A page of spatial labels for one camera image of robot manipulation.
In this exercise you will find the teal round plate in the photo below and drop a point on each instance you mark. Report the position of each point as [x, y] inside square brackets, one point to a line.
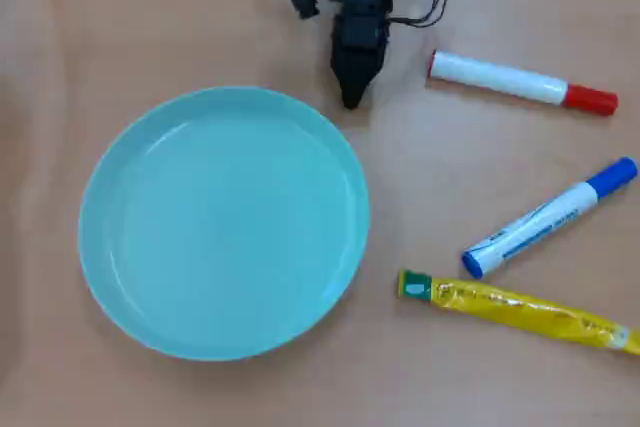
[224, 227]

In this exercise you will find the yellow stick sachet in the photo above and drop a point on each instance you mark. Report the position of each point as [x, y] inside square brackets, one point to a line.
[520, 311]

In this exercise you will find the white marker red cap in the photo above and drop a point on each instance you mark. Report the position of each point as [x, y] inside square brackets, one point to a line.
[500, 78]

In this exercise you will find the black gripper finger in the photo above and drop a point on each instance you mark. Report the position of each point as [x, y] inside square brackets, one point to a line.
[344, 72]
[368, 69]

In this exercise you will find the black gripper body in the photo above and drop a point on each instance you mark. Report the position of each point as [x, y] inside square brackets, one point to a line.
[359, 32]

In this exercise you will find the white marker blue cap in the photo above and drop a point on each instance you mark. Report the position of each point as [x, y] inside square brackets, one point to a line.
[545, 219]

